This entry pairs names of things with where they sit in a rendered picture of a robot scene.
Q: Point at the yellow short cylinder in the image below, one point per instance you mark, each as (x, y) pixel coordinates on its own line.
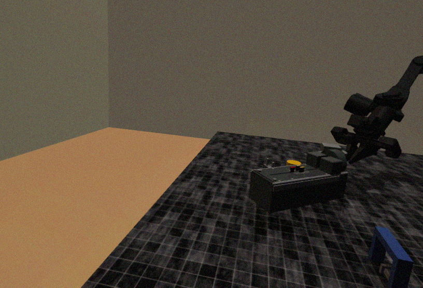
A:
(292, 162)

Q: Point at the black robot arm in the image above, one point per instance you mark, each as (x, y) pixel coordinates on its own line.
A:
(385, 106)

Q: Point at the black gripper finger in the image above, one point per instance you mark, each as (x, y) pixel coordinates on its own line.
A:
(351, 144)
(365, 149)

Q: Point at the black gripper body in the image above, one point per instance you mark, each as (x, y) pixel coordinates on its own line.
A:
(391, 145)

